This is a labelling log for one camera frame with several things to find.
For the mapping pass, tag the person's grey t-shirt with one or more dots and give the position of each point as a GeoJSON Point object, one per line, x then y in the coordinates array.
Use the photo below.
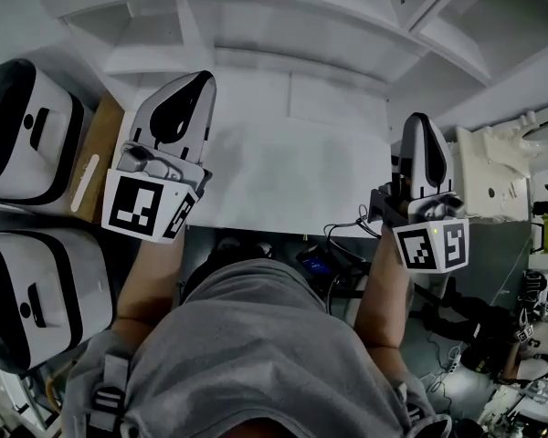
{"type": "Point", "coordinates": [256, 358]}

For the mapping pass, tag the brown cardboard box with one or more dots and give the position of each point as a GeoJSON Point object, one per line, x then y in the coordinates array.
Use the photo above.
{"type": "Point", "coordinates": [100, 144]}

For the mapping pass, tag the black device with blue screen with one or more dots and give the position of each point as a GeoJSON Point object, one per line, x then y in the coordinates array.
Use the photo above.
{"type": "Point", "coordinates": [317, 263]}

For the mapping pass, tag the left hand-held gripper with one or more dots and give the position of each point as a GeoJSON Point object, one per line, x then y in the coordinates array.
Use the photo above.
{"type": "Point", "coordinates": [137, 208]}

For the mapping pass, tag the person's black trousers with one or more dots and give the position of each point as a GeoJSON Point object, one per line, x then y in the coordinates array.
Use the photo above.
{"type": "Point", "coordinates": [210, 267]}

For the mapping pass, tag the person's right forearm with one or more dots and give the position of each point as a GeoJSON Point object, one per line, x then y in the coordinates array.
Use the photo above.
{"type": "Point", "coordinates": [383, 299]}

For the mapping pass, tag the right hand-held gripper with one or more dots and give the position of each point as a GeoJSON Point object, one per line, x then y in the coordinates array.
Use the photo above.
{"type": "Point", "coordinates": [434, 244]}

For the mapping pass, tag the cream ornate dressing table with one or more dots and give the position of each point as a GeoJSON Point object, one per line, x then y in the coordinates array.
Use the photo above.
{"type": "Point", "coordinates": [493, 176]}

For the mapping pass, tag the white shelf cabinet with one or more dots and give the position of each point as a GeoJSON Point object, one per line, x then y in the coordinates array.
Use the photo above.
{"type": "Point", "coordinates": [301, 16]}

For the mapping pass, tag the white and black robot housing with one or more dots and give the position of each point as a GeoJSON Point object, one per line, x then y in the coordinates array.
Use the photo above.
{"type": "Point", "coordinates": [27, 130]}
{"type": "Point", "coordinates": [41, 299]}

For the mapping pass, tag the person's left forearm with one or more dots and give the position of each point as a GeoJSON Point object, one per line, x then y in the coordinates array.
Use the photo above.
{"type": "Point", "coordinates": [150, 281]}

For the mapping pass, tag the person's white shoe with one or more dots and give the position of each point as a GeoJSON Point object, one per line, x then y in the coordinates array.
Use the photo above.
{"type": "Point", "coordinates": [262, 249]}
{"type": "Point", "coordinates": [228, 243]}

